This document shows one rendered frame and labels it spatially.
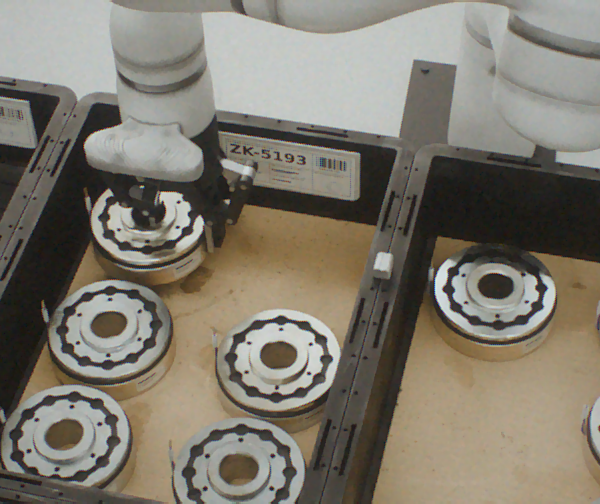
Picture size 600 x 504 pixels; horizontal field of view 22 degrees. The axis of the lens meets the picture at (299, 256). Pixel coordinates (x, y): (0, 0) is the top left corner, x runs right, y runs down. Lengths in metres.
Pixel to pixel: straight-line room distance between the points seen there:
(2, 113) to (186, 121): 0.27
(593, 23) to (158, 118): 0.37
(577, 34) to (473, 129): 0.60
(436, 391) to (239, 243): 0.23
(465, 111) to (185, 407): 0.46
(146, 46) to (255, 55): 0.60
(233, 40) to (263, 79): 0.07
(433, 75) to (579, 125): 0.71
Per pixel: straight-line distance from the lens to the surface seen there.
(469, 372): 1.25
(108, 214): 1.31
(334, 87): 1.66
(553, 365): 1.27
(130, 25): 1.11
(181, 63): 1.12
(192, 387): 1.25
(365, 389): 1.12
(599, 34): 0.94
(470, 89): 1.49
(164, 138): 1.15
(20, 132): 1.40
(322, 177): 1.32
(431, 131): 1.60
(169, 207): 1.30
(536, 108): 0.96
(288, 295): 1.30
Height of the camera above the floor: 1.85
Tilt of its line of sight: 50 degrees down
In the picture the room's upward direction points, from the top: 3 degrees counter-clockwise
